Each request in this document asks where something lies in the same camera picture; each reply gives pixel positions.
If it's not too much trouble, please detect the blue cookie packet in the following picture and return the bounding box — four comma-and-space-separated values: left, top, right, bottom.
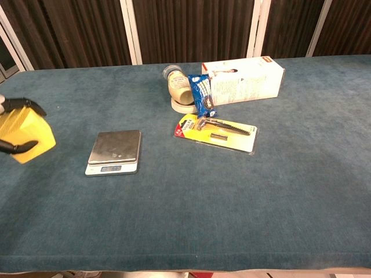
187, 74, 219, 118

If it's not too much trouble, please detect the white cardboard box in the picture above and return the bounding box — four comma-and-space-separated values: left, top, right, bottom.
201, 56, 286, 107

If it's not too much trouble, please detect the small digital scale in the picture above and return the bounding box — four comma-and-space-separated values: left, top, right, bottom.
84, 129, 143, 177

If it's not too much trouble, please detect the roll of beige tape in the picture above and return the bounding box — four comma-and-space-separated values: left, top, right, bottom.
170, 97, 198, 114

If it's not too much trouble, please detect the razor in yellow blister pack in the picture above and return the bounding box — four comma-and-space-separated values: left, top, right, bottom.
174, 113, 259, 155

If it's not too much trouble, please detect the blue table cloth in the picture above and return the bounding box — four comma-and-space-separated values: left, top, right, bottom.
0, 54, 371, 274

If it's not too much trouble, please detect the beige sauce bottle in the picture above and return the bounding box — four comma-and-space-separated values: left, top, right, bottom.
162, 64, 193, 106

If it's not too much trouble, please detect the dark folding screen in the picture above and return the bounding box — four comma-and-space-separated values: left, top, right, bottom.
0, 0, 371, 72

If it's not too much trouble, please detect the yellow foam cube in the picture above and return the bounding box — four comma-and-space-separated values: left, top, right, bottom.
0, 106, 57, 164

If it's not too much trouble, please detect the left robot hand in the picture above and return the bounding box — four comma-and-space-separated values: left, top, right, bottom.
0, 94, 48, 155

